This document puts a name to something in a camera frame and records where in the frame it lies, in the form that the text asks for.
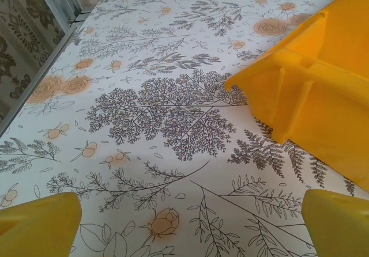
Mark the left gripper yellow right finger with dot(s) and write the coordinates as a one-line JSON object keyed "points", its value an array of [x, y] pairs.
{"points": [[340, 228]]}

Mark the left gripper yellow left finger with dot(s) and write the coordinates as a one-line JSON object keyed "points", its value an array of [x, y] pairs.
{"points": [[37, 228]]}

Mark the yellow plastic bin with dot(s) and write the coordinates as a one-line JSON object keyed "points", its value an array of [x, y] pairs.
{"points": [[317, 95]]}

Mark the floral patterned tablecloth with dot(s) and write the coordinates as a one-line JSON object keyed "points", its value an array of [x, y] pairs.
{"points": [[173, 67]]}

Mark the aluminium table side rail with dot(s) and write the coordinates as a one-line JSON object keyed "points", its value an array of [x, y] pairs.
{"points": [[37, 79]]}

